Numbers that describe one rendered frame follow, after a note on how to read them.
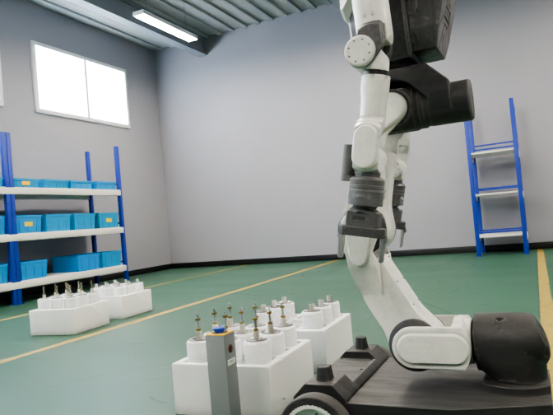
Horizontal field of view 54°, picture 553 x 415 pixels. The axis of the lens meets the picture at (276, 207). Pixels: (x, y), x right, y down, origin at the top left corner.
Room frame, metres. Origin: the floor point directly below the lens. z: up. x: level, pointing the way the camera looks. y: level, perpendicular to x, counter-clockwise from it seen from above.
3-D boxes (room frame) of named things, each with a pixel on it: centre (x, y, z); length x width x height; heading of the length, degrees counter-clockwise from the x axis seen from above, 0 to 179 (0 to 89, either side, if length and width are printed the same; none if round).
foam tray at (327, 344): (2.55, -0.06, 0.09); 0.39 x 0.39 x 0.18; 66
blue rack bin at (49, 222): (6.77, 2.92, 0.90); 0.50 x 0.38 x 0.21; 64
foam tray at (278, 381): (2.05, 0.17, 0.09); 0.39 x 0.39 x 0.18; 66
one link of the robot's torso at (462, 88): (1.52, -0.43, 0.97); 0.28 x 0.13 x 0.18; 64
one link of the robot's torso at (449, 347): (1.53, -0.41, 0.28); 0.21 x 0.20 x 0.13; 64
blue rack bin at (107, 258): (7.54, 2.54, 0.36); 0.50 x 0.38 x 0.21; 65
